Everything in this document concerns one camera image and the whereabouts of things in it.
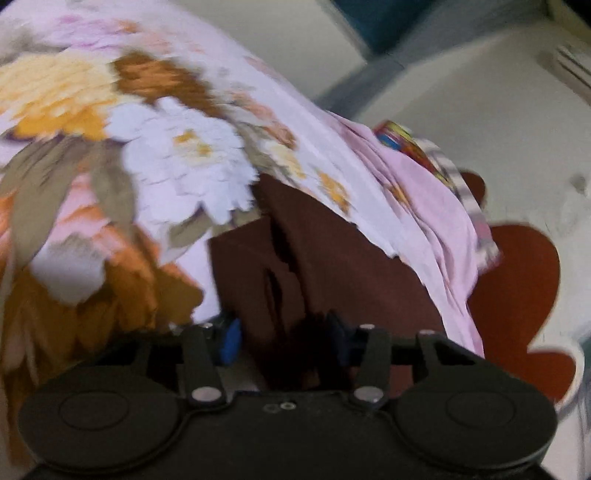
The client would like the grey curtain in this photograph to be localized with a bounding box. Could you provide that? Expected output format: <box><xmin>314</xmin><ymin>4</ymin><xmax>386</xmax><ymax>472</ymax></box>
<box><xmin>314</xmin><ymin>51</ymin><xmax>416</xmax><ymax>114</ymax></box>

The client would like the dark brown small garment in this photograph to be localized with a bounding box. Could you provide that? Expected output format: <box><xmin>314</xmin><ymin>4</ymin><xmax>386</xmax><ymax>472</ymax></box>
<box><xmin>208</xmin><ymin>173</ymin><xmax>447</xmax><ymax>393</ymax></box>

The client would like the pink blanket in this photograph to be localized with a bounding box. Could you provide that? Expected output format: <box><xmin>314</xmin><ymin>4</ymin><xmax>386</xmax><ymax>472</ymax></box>
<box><xmin>330</xmin><ymin>113</ymin><xmax>502</xmax><ymax>358</ymax></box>

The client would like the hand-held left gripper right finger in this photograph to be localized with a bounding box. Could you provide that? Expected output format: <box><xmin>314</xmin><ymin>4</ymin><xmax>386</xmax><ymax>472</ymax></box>
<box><xmin>325</xmin><ymin>311</ymin><xmax>482</xmax><ymax>409</ymax></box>

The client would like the grey striped cloth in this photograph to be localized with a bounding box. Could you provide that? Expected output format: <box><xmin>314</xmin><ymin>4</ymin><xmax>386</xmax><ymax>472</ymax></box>
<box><xmin>418</xmin><ymin>138</ymin><xmax>502</xmax><ymax>268</ymax></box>

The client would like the reddish brown flower-shaped mat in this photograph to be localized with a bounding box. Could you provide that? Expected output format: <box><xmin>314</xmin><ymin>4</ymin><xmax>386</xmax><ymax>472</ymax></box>
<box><xmin>455</xmin><ymin>171</ymin><xmax>586</xmax><ymax>414</ymax></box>

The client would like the colourful printed packet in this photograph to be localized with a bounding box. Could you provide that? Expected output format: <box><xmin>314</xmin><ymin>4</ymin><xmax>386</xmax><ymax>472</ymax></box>
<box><xmin>374</xmin><ymin>120</ymin><xmax>451</xmax><ymax>185</ymax></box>

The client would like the floral bed sheet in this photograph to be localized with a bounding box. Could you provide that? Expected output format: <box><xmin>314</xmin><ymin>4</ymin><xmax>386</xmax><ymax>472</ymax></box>
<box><xmin>0</xmin><ymin>0</ymin><xmax>407</xmax><ymax>472</ymax></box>

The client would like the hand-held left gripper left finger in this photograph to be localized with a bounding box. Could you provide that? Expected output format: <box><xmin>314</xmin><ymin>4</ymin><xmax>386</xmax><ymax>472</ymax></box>
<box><xmin>99</xmin><ymin>318</ymin><xmax>243</xmax><ymax>409</ymax></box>

